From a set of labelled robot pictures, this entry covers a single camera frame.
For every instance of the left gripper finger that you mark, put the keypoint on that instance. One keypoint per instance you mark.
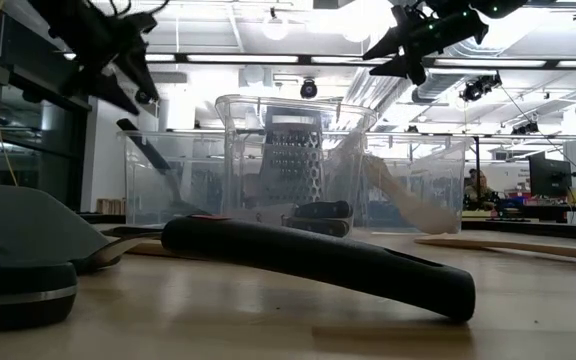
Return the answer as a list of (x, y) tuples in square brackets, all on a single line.
[(135, 67), (103, 87)]

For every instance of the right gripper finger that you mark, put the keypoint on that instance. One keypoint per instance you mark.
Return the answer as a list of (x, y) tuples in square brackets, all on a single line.
[(393, 45), (405, 67)]

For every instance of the black square turner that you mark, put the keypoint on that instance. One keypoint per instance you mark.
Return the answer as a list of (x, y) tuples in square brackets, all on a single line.
[(143, 145), (318, 265)]

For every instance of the wooden spork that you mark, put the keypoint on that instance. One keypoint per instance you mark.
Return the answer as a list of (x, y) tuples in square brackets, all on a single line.
[(518, 247)]

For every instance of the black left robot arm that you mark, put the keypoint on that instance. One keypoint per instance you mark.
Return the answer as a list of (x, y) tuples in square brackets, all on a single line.
[(68, 12)]

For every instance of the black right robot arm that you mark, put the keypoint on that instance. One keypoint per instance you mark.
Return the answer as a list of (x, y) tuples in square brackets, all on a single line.
[(498, 6)]

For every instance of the overhead light bar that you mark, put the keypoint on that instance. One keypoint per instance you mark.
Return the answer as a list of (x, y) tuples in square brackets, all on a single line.
[(243, 59)]

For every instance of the clear plastic bin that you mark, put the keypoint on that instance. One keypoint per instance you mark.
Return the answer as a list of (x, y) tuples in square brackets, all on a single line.
[(238, 165), (198, 175), (443, 175)]

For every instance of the round pendant lamp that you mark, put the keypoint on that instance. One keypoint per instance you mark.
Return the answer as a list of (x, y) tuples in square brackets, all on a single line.
[(275, 29)]

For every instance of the stacked wooden boxes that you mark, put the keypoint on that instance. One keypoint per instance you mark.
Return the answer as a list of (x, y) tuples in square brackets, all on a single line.
[(108, 206)]

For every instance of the person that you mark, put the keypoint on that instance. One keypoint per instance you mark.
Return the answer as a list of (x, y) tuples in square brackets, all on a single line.
[(478, 192)]

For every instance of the metal box grater pink trim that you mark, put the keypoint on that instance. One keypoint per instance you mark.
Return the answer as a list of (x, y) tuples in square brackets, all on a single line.
[(290, 165)]

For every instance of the black computer monitor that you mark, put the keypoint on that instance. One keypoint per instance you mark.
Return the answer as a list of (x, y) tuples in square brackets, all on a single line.
[(550, 175)]

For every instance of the background desk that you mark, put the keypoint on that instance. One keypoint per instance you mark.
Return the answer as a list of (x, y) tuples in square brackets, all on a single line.
[(543, 212)]

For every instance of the black ceiling camera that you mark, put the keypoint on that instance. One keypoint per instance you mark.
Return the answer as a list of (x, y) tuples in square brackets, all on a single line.
[(525, 129), (308, 89), (478, 89), (142, 98)]

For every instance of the silver ceiling duct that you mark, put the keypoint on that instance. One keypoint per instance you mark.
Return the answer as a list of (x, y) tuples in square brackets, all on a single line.
[(448, 75)]

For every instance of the black frame post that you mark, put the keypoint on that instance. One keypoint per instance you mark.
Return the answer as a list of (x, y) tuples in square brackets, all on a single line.
[(477, 155)]

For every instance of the black aluminium table frame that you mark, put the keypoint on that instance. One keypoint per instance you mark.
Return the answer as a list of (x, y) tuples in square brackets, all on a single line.
[(98, 218)]

